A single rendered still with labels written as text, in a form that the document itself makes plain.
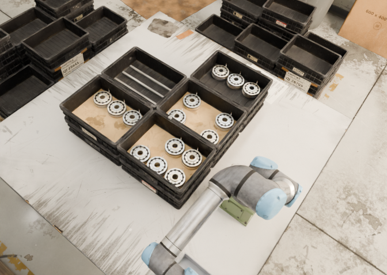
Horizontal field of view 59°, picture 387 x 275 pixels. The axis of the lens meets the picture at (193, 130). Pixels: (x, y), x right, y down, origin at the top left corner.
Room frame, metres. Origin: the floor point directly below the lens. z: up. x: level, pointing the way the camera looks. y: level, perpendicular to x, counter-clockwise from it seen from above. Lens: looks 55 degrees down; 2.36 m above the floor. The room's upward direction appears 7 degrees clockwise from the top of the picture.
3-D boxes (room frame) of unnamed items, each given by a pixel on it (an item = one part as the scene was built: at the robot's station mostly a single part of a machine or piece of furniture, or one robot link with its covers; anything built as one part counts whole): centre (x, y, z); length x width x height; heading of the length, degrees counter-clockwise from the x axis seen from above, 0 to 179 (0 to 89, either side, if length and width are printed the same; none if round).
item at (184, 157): (0.87, -0.01, 0.86); 0.10 x 0.10 x 0.01
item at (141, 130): (0.87, 0.12, 0.87); 0.40 x 0.30 x 0.11; 60
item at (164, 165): (0.81, 0.16, 0.86); 0.10 x 0.10 x 0.01
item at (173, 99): (1.13, -0.03, 0.87); 0.40 x 0.30 x 0.11; 60
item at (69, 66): (1.81, 0.98, 0.41); 0.31 x 0.02 x 0.16; 149
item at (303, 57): (2.08, -0.82, 0.37); 0.40 x 0.30 x 0.45; 59
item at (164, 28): (2.03, 0.33, 0.71); 0.22 x 0.19 x 0.01; 59
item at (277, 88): (1.61, -0.40, 0.70); 0.33 x 0.23 x 0.01; 59
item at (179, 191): (0.87, 0.12, 0.92); 0.40 x 0.30 x 0.02; 60
